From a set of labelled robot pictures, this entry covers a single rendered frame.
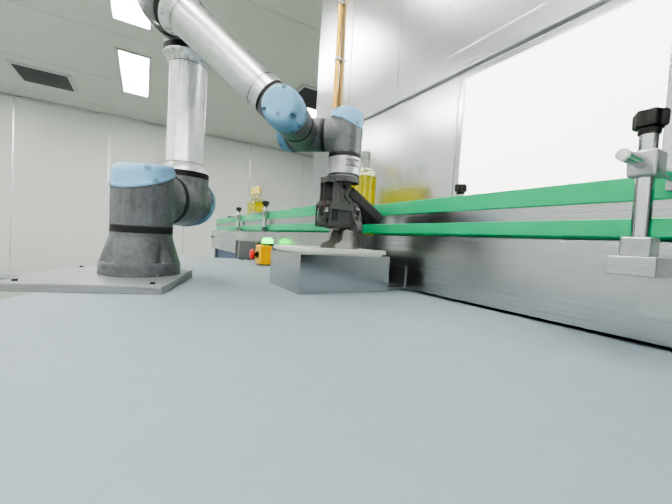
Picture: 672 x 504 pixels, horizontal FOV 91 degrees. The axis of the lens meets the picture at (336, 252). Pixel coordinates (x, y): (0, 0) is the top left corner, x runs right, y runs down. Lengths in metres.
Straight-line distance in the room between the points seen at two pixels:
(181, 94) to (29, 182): 6.09
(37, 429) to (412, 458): 0.20
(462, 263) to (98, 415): 0.59
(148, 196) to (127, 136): 6.18
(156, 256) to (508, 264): 0.66
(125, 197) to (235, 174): 6.29
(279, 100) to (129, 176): 0.32
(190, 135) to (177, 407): 0.73
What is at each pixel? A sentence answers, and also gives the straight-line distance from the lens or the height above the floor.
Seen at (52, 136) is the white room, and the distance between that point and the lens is 6.99.
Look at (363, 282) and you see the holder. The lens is 0.71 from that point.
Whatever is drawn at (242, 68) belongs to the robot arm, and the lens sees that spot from 0.73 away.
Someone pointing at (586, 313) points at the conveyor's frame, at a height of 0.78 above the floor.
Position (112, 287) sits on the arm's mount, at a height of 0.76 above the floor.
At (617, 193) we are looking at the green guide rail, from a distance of 0.59.
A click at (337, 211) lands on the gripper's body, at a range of 0.72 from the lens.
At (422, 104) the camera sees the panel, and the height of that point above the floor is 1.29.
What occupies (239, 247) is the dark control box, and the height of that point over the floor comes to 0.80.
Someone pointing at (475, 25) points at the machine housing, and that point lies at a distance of 1.13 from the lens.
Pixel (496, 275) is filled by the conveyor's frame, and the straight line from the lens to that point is 0.64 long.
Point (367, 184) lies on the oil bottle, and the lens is 1.03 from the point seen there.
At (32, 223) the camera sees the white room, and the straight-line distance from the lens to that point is 6.90.
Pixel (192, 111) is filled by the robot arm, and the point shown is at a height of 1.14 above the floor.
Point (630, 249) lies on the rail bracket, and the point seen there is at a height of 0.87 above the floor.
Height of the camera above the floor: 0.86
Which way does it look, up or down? 2 degrees down
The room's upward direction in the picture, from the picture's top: 3 degrees clockwise
